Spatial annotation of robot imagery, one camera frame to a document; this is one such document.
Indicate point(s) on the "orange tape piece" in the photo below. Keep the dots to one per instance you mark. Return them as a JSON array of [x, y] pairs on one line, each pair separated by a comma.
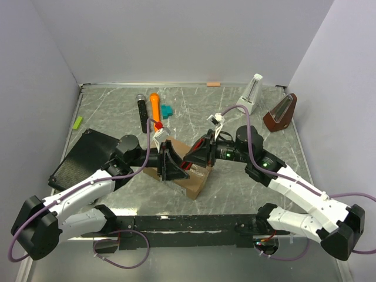
[[213, 84]]

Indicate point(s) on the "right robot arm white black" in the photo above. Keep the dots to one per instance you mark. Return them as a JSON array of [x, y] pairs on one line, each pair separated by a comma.
[[336, 226]]

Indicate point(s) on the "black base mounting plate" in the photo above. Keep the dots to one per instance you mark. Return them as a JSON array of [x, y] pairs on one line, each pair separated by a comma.
[[240, 230]]

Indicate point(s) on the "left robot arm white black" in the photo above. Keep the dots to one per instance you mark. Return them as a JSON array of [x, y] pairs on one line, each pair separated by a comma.
[[42, 224]]

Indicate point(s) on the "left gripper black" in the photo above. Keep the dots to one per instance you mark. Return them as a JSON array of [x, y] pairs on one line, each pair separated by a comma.
[[168, 163]]

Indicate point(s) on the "teal plastic block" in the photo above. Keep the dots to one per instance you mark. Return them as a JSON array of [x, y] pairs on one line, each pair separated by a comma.
[[166, 111]]

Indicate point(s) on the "white metronome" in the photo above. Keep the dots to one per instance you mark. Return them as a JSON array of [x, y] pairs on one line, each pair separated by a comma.
[[252, 94]]

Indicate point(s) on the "black speaker case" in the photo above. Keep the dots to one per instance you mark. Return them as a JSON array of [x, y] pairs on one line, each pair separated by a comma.
[[90, 152]]

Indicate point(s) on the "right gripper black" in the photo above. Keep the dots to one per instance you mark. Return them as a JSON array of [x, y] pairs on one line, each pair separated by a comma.
[[206, 153]]

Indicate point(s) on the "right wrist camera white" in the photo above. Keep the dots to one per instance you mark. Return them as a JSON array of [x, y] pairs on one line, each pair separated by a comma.
[[218, 120]]

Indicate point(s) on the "brown cardboard express box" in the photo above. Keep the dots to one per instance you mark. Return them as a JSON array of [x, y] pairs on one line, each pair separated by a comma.
[[188, 187]]

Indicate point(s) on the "black microphone silver head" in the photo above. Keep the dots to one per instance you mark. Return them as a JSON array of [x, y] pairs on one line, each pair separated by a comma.
[[143, 114]]

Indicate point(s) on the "green plastic block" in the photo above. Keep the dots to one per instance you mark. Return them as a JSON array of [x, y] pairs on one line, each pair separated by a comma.
[[77, 123]]

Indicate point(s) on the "red black utility knife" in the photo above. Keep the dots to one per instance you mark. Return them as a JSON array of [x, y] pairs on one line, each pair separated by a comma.
[[195, 156]]

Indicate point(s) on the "brown wooden metronome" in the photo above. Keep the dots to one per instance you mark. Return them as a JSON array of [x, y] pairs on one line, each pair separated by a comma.
[[280, 117]]

